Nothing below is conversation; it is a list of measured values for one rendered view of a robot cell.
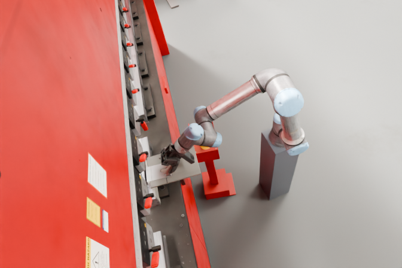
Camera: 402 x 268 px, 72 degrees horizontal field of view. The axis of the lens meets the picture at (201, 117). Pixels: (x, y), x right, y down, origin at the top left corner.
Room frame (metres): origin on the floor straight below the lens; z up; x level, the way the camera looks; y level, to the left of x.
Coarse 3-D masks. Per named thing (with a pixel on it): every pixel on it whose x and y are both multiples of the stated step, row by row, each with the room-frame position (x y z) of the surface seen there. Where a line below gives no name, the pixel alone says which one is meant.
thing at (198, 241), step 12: (156, 48) 2.32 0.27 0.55; (156, 60) 1.87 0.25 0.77; (168, 84) 2.30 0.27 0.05; (168, 96) 1.78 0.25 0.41; (168, 108) 1.44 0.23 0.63; (168, 120) 1.19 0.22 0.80; (192, 192) 0.91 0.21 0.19; (192, 204) 0.73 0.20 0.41; (192, 216) 0.59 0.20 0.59; (192, 228) 0.48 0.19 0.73; (204, 240) 0.56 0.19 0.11; (204, 252) 0.43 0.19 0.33; (204, 264) 0.33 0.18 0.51
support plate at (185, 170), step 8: (192, 152) 0.78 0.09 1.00; (152, 160) 0.79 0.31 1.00; (160, 160) 0.78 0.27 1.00; (184, 160) 0.74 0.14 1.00; (176, 168) 0.71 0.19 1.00; (184, 168) 0.70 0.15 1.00; (192, 168) 0.69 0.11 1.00; (176, 176) 0.66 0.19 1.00; (184, 176) 0.65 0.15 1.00; (152, 184) 0.65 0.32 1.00; (160, 184) 0.64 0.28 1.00
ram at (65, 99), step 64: (0, 0) 0.54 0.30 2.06; (64, 0) 0.87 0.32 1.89; (0, 64) 0.41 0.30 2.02; (64, 64) 0.61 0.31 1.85; (0, 128) 0.30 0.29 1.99; (64, 128) 0.42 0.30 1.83; (128, 128) 0.75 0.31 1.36; (0, 192) 0.21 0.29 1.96; (64, 192) 0.27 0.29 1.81; (128, 192) 0.43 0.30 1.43; (0, 256) 0.13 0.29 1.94; (64, 256) 0.16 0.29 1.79; (128, 256) 0.22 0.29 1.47
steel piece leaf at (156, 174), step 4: (160, 164) 0.75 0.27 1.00; (152, 168) 0.74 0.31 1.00; (156, 168) 0.73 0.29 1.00; (160, 168) 0.73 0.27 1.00; (164, 168) 0.72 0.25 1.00; (152, 172) 0.72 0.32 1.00; (156, 172) 0.71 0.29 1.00; (160, 172) 0.70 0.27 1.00; (152, 176) 0.69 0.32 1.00; (156, 176) 0.69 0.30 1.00; (160, 176) 0.68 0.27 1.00; (164, 176) 0.68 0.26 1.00; (168, 176) 0.67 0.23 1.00; (152, 180) 0.67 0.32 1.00
